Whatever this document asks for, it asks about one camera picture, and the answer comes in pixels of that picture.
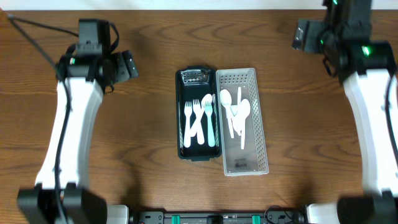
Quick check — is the mint green plastic fork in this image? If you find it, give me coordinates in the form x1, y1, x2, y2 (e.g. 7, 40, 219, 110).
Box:
205, 101, 215, 147

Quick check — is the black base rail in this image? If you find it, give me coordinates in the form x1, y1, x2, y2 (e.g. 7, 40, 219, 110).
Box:
105, 203, 312, 224

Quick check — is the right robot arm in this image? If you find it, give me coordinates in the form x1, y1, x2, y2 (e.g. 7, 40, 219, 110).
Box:
292, 0, 397, 223

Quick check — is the black perforated plastic basket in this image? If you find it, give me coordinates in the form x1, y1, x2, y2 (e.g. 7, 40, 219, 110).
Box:
175, 65, 222, 161

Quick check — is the white spoon vertical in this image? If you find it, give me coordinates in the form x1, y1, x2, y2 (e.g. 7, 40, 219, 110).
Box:
220, 89, 234, 139

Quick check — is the white spoon horizontal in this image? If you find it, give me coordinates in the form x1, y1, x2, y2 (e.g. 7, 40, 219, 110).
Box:
238, 99, 251, 150

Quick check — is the black cable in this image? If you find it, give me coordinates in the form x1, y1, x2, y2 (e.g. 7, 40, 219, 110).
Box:
7, 14, 80, 224
384, 74, 398, 162

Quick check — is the white spoon diagonal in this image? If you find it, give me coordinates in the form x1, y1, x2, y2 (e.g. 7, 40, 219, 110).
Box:
232, 104, 246, 136

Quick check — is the left black cable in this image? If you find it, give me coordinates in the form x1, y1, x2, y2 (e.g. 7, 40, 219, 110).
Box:
7, 14, 80, 224

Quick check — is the right black cable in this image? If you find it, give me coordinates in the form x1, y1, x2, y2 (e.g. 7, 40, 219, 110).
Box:
384, 74, 398, 162

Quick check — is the white spoon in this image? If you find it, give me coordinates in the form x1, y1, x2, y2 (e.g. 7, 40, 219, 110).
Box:
191, 94, 212, 141
231, 86, 242, 116

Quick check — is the white plastic fork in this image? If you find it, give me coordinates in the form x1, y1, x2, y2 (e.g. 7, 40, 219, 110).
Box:
183, 101, 192, 148
191, 100, 205, 145

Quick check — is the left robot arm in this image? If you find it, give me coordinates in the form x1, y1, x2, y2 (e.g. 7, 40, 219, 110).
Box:
17, 19, 138, 223

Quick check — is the clear perforated plastic basket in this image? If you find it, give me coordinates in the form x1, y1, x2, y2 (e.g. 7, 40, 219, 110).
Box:
215, 68, 269, 177

